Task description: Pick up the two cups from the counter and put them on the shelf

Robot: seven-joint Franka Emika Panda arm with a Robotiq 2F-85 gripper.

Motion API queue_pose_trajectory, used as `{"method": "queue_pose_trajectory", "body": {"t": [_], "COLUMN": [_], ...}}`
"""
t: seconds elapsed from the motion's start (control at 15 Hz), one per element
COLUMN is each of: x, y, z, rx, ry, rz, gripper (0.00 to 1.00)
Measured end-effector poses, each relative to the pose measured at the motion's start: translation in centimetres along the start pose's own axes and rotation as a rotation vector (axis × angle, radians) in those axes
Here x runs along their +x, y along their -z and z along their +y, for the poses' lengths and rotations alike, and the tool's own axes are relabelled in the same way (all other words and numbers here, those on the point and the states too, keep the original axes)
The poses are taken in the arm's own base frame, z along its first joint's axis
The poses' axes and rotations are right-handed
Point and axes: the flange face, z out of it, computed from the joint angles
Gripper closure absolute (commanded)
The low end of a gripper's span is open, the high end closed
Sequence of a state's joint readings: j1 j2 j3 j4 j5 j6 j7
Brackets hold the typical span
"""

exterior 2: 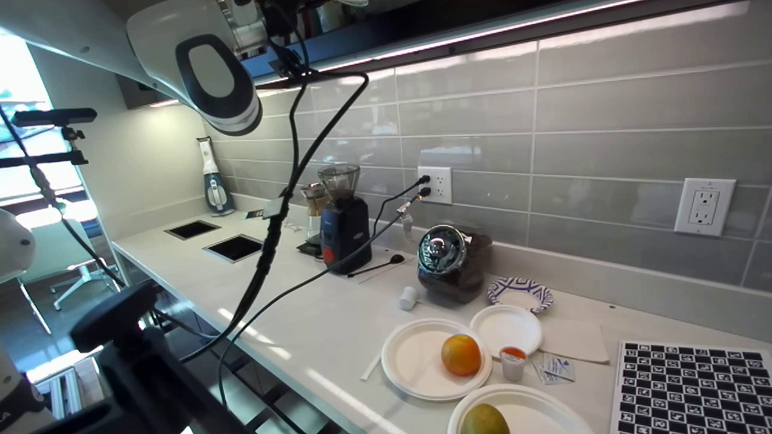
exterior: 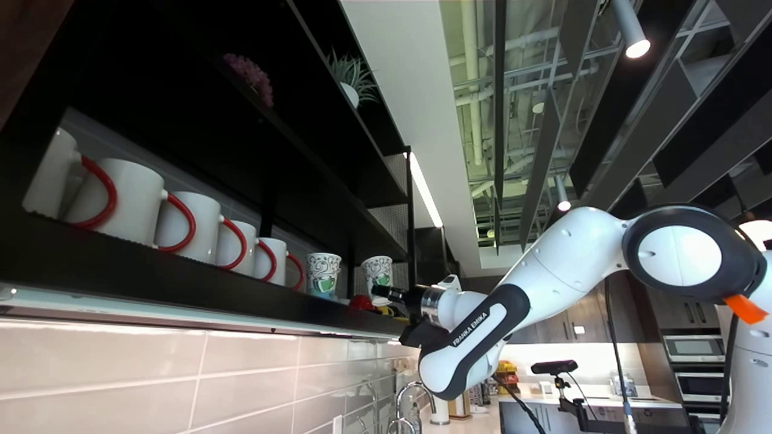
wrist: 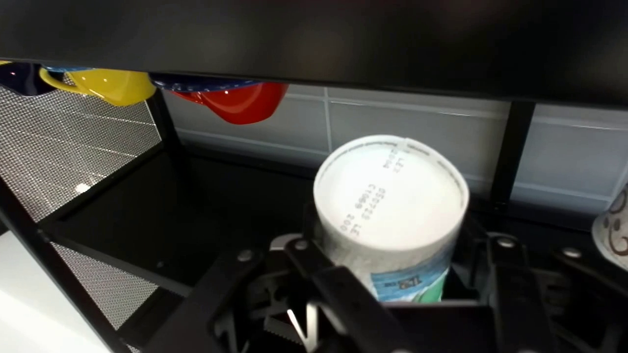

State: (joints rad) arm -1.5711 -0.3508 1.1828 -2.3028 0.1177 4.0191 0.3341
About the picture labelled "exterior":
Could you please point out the chrome faucet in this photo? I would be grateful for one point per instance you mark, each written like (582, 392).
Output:
(400, 406)

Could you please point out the black bar camera on tripod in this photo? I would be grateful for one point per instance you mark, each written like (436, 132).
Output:
(556, 366)

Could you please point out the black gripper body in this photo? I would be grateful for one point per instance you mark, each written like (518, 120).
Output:
(411, 301)

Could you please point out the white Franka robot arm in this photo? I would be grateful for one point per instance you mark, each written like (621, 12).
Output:
(563, 255)

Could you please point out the stainless wall oven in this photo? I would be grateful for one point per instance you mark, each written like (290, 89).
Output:
(699, 387)

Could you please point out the black shelf unit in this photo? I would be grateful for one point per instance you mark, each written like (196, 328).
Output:
(201, 72)

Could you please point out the green plant white pot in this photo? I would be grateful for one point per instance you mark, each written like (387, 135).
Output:
(352, 79)

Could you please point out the large ceiling spotlight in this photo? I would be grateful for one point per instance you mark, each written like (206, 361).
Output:
(629, 26)

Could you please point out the under-shelf light strip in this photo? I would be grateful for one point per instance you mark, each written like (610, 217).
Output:
(159, 314)

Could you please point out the white ceramic mug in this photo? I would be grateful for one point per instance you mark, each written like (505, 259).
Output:
(49, 171)

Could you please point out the yellow red packaged snacks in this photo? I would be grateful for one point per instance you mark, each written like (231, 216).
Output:
(505, 372)

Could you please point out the white paper towel roll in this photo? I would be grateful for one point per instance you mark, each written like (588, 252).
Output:
(440, 411)

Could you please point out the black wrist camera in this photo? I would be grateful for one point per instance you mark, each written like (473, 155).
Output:
(418, 333)

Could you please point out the stainless microwave oven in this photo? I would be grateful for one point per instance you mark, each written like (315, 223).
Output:
(693, 348)

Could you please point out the orange tape flag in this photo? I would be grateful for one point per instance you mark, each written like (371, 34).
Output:
(746, 310)

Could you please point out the purple potted plant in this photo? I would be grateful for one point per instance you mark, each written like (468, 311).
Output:
(246, 77)

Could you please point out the small ceiling spotlight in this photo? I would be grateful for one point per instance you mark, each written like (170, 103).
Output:
(563, 197)

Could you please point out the bluish glass jar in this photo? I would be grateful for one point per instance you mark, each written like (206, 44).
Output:
(619, 383)

